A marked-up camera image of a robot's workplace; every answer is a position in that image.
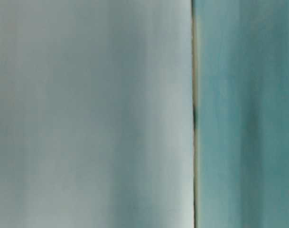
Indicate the teal table mat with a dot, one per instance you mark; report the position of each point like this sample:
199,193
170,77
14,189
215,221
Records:
242,113

